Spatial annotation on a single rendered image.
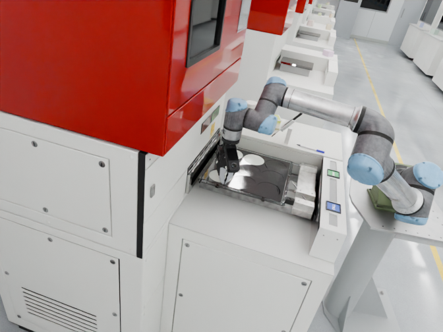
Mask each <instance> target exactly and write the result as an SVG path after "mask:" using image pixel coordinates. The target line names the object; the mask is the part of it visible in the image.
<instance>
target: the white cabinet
mask: <svg viewBox="0 0 443 332"><path fill-rule="evenodd" d="M332 278H333V276H331V275H327V274H325V273H321V272H319V271H315V270H313V269H309V268H306V267H303V266H300V265H297V264H294V263H290V262H287V261H284V260H281V259H278V258H275V257H271V256H268V255H266V254H262V253H260V252H256V251H254V250H249V249H247V248H243V247H241V246H238V245H235V244H231V243H228V242H225V241H222V240H219V239H216V238H212V237H210V236H206V235H203V234H200V233H197V232H194V231H190V230H188V229H184V228H182V227H178V226H176V225H172V224H169V230H168V239H167V254H166V262H165V277H164V286H163V301H162V316H161V325H160V332H307V331H308V329H309V326H310V324H311V322H312V320H313V318H314V316H315V313H316V311H317V309H318V307H319V305H320V303H321V301H322V299H323V297H324V295H325V293H326V291H327V289H328V286H329V284H330V282H331V280H332Z"/></svg>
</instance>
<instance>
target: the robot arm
mask: <svg viewBox="0 0 443 332"><path fill-rule="evenodd" d="M286 86H287V84H286V81H285V80H284V79H281V78H280V77H278V76H272V77H270V78H269V79H268V81H267V83H266V85H265V86H264V89H263V91H262V93H261V96H260V98H259V100H258V103H257V104H256V107H255V109H251V108H248V107H247V102H246V101H245V100H243V99H241V98H237V97H234V98H231V99H229V100H228V101H227V107H226V110H225V118H224V122H223V129H222V130H221V131H222V138H221V140H222V141H223V144H222V145H218V146H217V150H216V158H217V160H218V162H217V163H216V169H217V172H218V176H219V178H220V181H221V183H222V184H226V183H227V182H228V181H229V180H230V179H231V178H232V177H233V176H234V174H235V173H238V172H239V170H240V164H239V157H238V155H237V148H236V144H238V143H239V141H240V139H241V135H242V131H243V128H247V129H249V130H253V131H255V132H258V133H260V134H261V133H262V134H266V135H271V134H273V132H274V131H275V128H276V125H277V121H278V118H277V117H276V116H274V114H275V112H276V109H277V108H278V106H280V107H284V108H287V109H290V110H293V111H297V112H300V113H303V114H306V115H310V116H312V117H316V118H319V119H322V120H325V121H328V122H331V123H335V124H337V125H341V126H345V127H347V128H350V130H351V132H354V133H357V134H358V135H357V139H356V141H355V144H354V147H353V150H352V152H351V156H350V157H349V159H348V162H347V173H348V175H349V176H350V177H351V178H352V179H354V180H357V181H358V182H359V183H362V184H366V185H377V187H379V189H381V191H383V193H385V195H387V197H389V199H391V201H392V206H393V208H394V209H395V211H396V212H395V213H394V214H395V215H394V217H395V219H397V220H399V221H402V222H404V223H409V224H413V225H426V223H427V220H428V218H429V217H428V216H429V213H430V209H431V206H432V201H433V199H434V194H435V191H436V188H439V187H440V186H442V184H443V171H442V170H441V169H440V167H439V166H438V165H436V164H434V163H432V162H429V161H424V162H421V163H417V164H415V165H414V166H412V167H409V168H407V169H406V168H399V169H396V165H395V162H394V160H393V159H392V158H391V157H390V152H391V150H392V146H393V143H394V140H395V132H394V129H393V127H392V125H391V124H390V122H389V121H388V120H387V119H386V118H385V117H384V116H383V115H381V114H380V113H379V112H377V111H375V110H374V109H371V108H369V107H365V106H360V107H354V106H351V105H347V104H344V103H340V102H338V101H334V100H331V99H327V98H324V97H320V96H316V95H313V94H310V93H306V92H302V91H300V90H296V89H293V88H289V87H286ZM220 146H222V147H220ZM217 153H218V154H217ZM225 166H227V174H226V178H225V173H226V168H225ZM224 178H225V180H224Z"/></svg>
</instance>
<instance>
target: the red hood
mask: <svg viewBox="0 0 443 332"><path fill-rule="evenodd" d="M251 1H252V0H0V111H4V112H8V113H12V114H14V115H18V116H21V117H26V118H28V119H32V120H35V121H39V122H42V123H46V124H49V125H53V126H58V127H60V128H64V129H67V130H71V131H74V132H78V133H81V134H85V135H88V136H92V137H95V138H99V139H102V140H106V141H109V142H113V143H116V144H120V145H123V146H127V147H130V148H134V149H137V150H141V151H144V152H148V153H151V154H154V155H158V156H161V157H163V156H164V155H165V154H166V153H167V152H168V151H169V150H170V149H171V148H172V147H173V146H174V145H175V144H176V143H178V141H180V139H181V138H182V137H183V136H184V135H185V134H186V133H187V132H188V131H189V130H190V129H191V128H192V127H193V126H194V125H195V124H196V123H197V122H198V121H199V120H200V119H201V118H202V117H203V115H204V114H205V113H206V112H207V111H208V110H209V109H210V108H211V107H212V106H213V105H214V104H215V103H216V102H217V101H218V100H219V99H220V98H221V97H222V96H223V95H224V94H225V93H226V92H227V91H228V89H230V87H232V85H234V83H236V81H238V76H239V69H240V65H241V56H242V53H243V46H244V42H245V35H246V31H247V23H248V19H249V12H250V7H251Z"/></svg>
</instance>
